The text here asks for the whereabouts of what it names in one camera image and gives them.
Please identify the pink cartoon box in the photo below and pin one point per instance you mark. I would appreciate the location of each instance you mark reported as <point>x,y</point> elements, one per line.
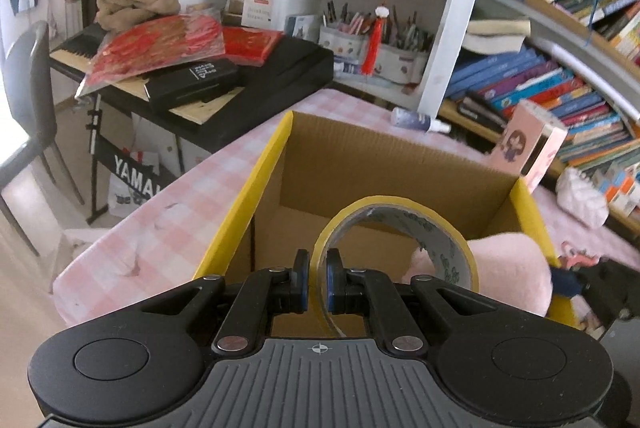
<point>527,142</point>

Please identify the clear bag of red decorations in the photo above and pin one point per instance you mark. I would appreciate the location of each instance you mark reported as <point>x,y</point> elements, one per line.
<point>150,47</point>

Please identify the brown towel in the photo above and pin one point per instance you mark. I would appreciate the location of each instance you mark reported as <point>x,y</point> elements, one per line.
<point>137,2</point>

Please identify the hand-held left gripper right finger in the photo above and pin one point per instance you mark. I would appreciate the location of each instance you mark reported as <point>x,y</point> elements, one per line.
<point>331,283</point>

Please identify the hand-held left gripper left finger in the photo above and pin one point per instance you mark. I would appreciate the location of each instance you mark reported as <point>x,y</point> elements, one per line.
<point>301,283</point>

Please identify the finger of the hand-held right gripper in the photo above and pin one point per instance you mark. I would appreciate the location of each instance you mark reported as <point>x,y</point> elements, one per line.
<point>567,283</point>

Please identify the white pen holder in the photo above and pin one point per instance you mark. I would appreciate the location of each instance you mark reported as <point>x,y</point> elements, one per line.
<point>400,62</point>
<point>342,42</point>

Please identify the red tassel ornament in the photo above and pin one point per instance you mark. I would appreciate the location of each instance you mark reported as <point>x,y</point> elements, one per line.
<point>372,42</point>

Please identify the flat black box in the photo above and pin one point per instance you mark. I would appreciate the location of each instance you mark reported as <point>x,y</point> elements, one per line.
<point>195,80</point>

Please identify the beige notebook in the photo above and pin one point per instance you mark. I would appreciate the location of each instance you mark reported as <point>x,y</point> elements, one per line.
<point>497,35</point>

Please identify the dark grey chair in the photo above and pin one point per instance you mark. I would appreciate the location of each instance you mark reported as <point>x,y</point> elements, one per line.
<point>35,77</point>

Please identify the yellow tape roll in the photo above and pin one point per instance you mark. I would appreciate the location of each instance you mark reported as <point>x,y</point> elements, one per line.
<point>440,248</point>

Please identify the stack of small orange boxes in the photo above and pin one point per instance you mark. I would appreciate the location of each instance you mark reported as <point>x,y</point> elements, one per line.
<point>622,193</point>

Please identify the wooden bookshelf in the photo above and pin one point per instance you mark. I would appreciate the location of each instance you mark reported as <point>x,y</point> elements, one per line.
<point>505,2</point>

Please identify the black electronic keyboard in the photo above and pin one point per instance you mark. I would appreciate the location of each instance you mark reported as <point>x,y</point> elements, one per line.
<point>295,62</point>

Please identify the white quilted pouch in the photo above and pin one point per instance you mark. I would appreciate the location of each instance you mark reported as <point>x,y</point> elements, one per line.
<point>582,198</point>

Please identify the yellow cardboard box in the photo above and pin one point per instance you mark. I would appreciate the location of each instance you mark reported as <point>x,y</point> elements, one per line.
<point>395,167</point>

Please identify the red envelopes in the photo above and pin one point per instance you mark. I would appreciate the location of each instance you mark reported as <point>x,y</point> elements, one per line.
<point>252,43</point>

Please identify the small blue card box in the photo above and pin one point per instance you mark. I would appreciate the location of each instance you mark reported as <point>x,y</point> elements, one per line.
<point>302,27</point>

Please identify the white box red label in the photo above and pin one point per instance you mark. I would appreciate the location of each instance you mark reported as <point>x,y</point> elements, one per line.
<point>260,10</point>

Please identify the white paper bag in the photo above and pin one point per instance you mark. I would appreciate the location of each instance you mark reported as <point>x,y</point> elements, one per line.
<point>125,193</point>

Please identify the black keyboard stand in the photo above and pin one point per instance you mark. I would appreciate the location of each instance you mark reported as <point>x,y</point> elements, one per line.
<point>130,167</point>

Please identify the bunch of pens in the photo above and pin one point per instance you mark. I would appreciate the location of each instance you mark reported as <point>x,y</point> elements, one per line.
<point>400,32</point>

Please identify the pink plush toy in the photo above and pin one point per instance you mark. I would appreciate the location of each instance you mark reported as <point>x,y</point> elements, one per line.
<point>505,273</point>

